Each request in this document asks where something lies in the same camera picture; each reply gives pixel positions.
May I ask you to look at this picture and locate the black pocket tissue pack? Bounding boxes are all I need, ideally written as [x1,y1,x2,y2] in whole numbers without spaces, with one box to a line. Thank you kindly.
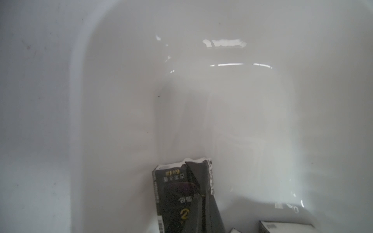
[258,220,319,233]
[152,158,214,233]

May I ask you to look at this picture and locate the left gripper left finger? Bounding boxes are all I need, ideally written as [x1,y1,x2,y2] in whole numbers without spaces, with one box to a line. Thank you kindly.
[182,194,203,233]

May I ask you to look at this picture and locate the white plastic storage box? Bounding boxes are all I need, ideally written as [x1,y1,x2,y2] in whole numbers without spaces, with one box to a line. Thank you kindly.
[70,1,373,233]

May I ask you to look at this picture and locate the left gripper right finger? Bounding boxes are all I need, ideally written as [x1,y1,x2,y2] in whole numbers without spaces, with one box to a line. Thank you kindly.
[204,186,225,233]

